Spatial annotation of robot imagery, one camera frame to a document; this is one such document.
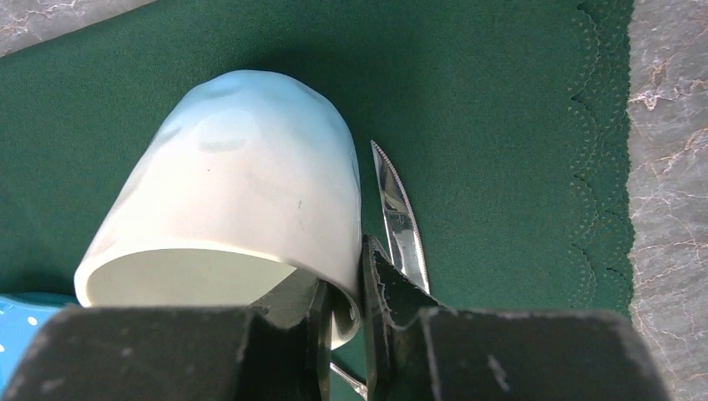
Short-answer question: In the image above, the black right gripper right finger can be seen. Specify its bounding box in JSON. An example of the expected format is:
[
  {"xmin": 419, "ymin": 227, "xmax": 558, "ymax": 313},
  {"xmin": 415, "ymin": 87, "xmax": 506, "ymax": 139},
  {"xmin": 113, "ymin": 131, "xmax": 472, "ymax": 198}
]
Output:
[{"xmin": 361, "ymin": 236, "xmax": 669, "ymax": 400}]

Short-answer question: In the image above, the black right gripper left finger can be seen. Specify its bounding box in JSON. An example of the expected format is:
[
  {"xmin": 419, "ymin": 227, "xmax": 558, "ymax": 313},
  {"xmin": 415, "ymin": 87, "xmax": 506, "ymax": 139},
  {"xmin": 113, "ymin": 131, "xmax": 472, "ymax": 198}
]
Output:
[{"xmin": 3, "ymin": 272, "xmax": 332, "ymax": 400}]

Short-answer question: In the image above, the black handled knife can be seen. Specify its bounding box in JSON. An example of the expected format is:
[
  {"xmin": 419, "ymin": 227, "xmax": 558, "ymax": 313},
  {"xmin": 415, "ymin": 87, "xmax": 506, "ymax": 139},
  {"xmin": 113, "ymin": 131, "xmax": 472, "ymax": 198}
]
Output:
[{"xmin": 370, "ymin": 140, "xmax": 431, "ymax": 295}]

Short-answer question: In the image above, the white blue mug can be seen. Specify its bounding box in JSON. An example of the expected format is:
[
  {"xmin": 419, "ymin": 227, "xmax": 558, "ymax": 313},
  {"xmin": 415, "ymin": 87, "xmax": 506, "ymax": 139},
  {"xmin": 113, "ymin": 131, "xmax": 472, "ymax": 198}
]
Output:
[{"xmin": 73, "ymin": 70, "xmax": 362, "ymax": 348}]

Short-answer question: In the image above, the dark green cloth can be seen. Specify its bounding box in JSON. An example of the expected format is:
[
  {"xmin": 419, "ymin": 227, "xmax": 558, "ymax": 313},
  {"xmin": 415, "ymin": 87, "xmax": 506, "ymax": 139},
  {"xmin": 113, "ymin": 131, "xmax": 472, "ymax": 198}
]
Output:
[{"xmin": 1, "ymin": 1, "xmax": 632, "ymax": 312}]

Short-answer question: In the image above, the blue polka dot plate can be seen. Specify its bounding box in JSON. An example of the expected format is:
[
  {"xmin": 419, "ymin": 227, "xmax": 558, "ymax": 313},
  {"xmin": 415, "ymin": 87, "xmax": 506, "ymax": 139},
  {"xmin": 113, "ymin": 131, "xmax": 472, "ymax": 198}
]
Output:
[{"xmin": 1, "ymin": 292, "xmax": 78, "ymax": 393}]

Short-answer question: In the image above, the silver spoon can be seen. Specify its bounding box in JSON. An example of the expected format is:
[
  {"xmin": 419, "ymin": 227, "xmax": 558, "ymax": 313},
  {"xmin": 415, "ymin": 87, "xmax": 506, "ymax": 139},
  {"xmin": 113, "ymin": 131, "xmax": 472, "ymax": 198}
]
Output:
[{"xmin": 330, "ymin": 362, "xmax": 368, "ymax": 400}]

